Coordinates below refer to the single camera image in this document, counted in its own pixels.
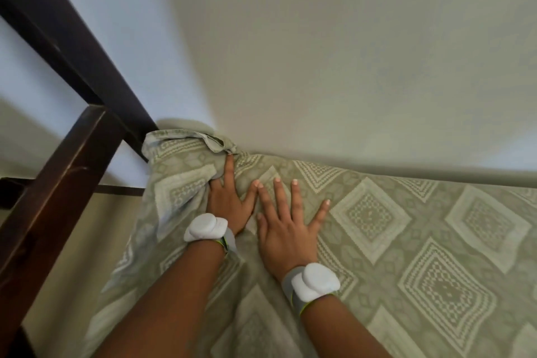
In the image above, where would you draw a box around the person's left hand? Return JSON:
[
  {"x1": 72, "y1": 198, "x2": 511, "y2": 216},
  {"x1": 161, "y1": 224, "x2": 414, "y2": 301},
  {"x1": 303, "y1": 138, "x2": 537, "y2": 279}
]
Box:
[{"x1": 206, "y1": 153, "x2": 260, "y2": 237}]

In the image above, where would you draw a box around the person's right hand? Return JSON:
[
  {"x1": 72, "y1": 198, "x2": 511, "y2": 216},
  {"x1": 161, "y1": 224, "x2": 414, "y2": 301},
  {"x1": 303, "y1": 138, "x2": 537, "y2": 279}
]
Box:
[{"x1": 256, "y1": 178, "x2": 331, "y2": 281}]

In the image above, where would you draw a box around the green diamond patterned bed sheet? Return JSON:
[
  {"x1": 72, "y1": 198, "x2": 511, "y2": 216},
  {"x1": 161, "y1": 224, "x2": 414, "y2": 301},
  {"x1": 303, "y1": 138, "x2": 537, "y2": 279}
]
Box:
[{"x1": 77, "y1": 119, "x2": 537, "y2": 358}]

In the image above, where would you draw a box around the person's left forearm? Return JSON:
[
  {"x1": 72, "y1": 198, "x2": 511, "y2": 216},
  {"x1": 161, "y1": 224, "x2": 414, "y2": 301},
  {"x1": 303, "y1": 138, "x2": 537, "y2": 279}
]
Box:
[{"x1": 93, "y1": 239, "x2": 227, "y2": 358}]

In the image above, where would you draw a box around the person's right forearm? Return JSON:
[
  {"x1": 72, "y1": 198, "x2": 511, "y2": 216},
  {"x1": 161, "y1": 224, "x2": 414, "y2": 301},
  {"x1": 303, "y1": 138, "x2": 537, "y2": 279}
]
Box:
[{"x1": 300, "y1": 293, "x2": 394, "y2": 358}]

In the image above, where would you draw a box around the white wrist tracker grey band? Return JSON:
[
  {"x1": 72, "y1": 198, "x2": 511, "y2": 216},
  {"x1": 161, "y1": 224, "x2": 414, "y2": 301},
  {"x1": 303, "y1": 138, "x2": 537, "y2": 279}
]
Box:
[
  {"x1": 281, "y1": 263, "x2": 341, "y2": 317},
  {"x1": 183, "y1": 213, "x2": 238, "y2": 256}
]

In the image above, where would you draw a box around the dark wooden bed frame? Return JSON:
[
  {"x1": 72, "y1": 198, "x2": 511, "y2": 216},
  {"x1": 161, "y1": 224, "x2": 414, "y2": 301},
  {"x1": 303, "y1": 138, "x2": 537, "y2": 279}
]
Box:
[{"x1": 0, "y1": 0, "x2": 159, "y2": 358}]

